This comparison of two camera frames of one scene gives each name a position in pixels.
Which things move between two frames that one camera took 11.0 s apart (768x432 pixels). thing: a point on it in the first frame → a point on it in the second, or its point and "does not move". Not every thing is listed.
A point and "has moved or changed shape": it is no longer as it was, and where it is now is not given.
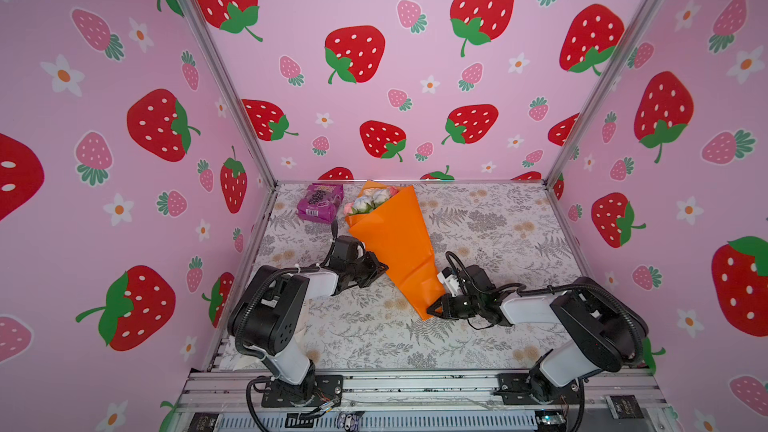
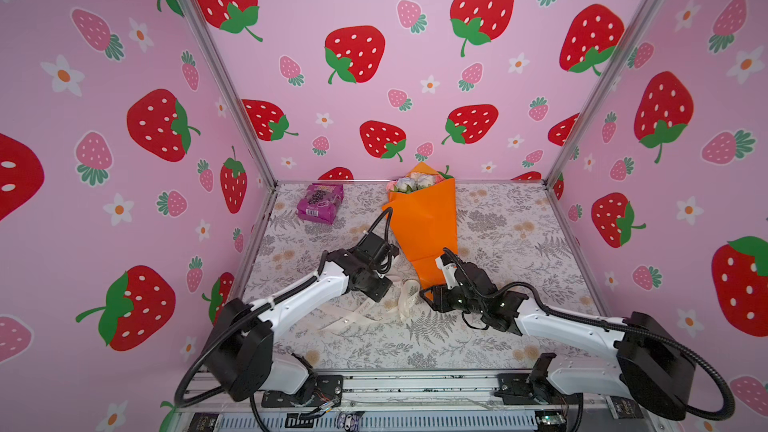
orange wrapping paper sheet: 397,233 has moved or changed shape
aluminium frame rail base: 228,402 does not move
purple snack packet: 320,202 does not move
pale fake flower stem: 360,212 → 419,179
